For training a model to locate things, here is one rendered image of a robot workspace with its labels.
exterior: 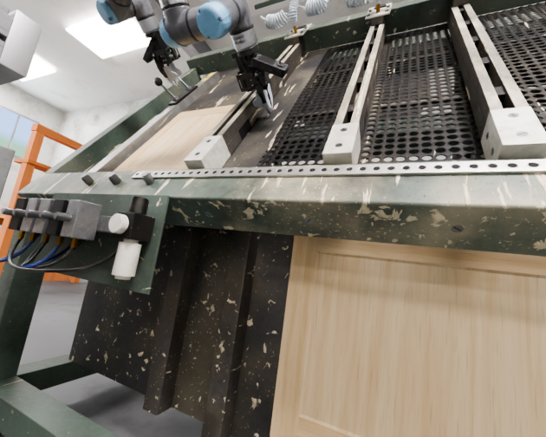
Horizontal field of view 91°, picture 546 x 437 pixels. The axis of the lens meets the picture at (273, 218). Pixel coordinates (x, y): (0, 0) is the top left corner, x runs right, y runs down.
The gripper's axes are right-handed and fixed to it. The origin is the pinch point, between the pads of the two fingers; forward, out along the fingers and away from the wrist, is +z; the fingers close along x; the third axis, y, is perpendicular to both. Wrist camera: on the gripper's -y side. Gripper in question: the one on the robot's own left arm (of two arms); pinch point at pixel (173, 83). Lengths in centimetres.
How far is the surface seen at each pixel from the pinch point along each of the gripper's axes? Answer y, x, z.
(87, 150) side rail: -24.9, -40.1, 8.1
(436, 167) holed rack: 101, -60, 7
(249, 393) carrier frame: 61, -96, 56
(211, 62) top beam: -14, 53, 6
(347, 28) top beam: 69, 53, 5
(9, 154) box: -19, -65, -6
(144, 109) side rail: -24.9, -1.8, 8.5
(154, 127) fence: -0.9, -22.6, 9.6
